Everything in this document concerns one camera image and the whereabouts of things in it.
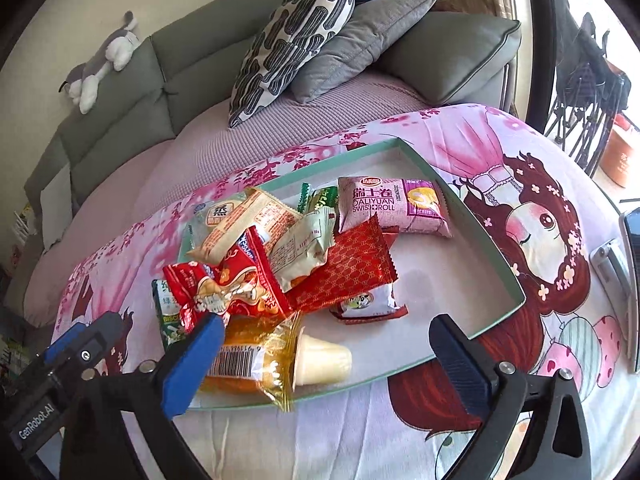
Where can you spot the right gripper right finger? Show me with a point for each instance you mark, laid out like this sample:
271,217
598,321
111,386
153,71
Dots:
469,368

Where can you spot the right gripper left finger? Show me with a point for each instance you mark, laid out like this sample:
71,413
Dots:
185,364

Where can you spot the green biscuit packet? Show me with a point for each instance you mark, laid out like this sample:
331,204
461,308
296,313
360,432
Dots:
168,314

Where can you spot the red nico snack packet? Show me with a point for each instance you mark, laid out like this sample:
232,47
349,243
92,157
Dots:
242,284

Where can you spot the yellow jelly cup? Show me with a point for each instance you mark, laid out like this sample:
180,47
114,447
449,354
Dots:
319,362

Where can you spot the cream white snack packet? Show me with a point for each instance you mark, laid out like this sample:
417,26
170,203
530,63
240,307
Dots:
303,248

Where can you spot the pink swiss roll packet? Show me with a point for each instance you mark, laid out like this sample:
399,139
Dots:
409,205

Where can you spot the orange clear snack bag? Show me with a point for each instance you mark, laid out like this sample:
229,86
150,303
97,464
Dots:
258,355

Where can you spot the teal shallow box tray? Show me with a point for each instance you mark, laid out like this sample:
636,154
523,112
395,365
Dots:
464,275

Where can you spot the small red white candy packet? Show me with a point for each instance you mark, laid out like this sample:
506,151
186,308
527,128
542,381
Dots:
376,305

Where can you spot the clear bagged bun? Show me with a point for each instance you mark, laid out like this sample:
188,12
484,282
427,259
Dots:
209,215

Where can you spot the red patterned snack packet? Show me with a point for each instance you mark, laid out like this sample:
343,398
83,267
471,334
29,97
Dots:
358,262

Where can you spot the light grey cushion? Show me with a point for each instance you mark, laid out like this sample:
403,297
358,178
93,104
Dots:
56,201

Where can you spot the white green cracker packet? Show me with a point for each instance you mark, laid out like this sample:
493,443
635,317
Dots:
311,199

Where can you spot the grey sofa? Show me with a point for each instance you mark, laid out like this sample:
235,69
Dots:
191,65

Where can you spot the grey white plush toy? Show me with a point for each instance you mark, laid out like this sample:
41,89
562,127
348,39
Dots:
82,82

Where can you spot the black drying rack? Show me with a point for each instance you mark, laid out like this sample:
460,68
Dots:
588,90

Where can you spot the black white patterned pillow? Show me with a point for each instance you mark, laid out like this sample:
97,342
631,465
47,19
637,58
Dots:
295,33

